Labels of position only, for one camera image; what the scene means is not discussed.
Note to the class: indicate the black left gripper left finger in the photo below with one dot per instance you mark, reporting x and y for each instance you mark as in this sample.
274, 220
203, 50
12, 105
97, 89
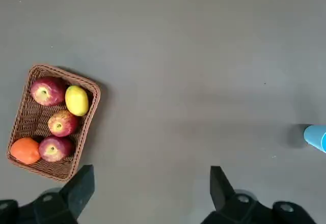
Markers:
63, 203

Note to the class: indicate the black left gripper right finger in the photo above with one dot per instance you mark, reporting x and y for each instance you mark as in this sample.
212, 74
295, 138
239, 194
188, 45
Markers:
242, 208

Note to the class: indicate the orange fruit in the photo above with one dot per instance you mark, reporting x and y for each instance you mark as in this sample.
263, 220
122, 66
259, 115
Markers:
25, 150

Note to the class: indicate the blue cup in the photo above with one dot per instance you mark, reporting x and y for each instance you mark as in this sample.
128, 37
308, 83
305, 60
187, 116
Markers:
315, 138

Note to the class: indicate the red apple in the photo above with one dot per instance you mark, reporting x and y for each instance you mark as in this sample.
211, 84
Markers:
54, 149
62, 123
47, 90

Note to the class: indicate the brown wicker basket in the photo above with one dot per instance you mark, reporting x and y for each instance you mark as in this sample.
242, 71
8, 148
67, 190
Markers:
28, 117

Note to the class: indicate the yellow lemon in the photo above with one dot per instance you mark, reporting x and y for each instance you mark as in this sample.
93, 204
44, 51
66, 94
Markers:
77, 100

